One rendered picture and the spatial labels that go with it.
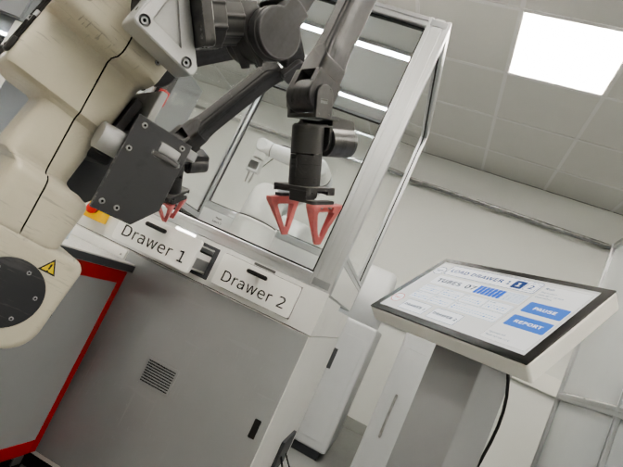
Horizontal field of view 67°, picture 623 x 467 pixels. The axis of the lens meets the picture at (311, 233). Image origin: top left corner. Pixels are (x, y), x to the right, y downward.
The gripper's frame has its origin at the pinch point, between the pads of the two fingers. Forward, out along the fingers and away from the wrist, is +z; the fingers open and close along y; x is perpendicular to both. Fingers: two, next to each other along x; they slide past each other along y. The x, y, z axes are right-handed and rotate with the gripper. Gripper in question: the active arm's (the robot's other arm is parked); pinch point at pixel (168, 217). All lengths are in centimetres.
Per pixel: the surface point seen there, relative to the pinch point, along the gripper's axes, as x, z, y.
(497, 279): -94, -15, 13
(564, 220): -176, 61, 363
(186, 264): -9.6, 12.0, -1.5
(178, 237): -3.1, 6.7, 2.1
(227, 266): -16.2, 16.6, 12.9
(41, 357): 15, 41, -32
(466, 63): -50, -51, 246
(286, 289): -37.7, 16.1, 13.7
